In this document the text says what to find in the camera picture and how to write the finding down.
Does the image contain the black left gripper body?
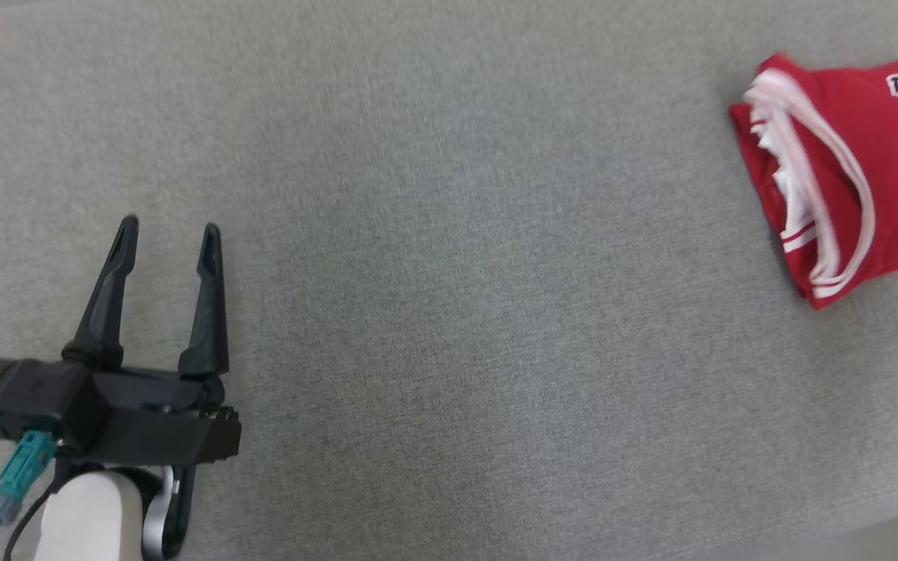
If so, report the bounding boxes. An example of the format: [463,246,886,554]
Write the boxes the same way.
[79,368,242,467]

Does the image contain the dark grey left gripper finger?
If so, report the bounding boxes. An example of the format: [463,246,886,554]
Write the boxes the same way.
[63,215,140,369]
[178,223,230,379]

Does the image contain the red jersey with letter print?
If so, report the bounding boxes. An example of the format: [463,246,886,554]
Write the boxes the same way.
[730,53,898,310]

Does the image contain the grey fabric sofa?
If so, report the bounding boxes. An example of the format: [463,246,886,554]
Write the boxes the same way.
[0,0,898,561]

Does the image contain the teal connector with black cable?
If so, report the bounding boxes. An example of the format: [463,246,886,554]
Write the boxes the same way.
[0,431,58,561]

